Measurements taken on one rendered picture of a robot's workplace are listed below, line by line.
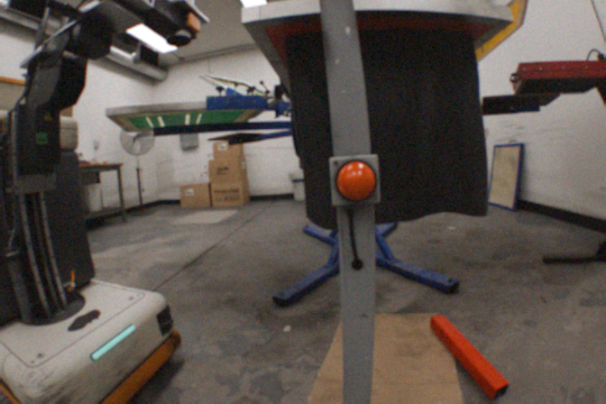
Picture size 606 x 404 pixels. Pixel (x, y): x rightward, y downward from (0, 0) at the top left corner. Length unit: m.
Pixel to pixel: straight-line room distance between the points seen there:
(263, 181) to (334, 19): 5.11
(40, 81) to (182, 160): 5.31
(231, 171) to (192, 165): 1.13
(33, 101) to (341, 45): 0.77
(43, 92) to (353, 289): 0.80
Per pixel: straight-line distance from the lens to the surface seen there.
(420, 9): 0.60
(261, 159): 5.38
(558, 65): 1.66
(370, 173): 0.27
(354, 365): 0.40
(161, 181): 6.31
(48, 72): 0.83
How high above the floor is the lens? 0.67
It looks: 3 degrees down
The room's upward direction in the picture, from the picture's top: 4 degrees counter-clockwise
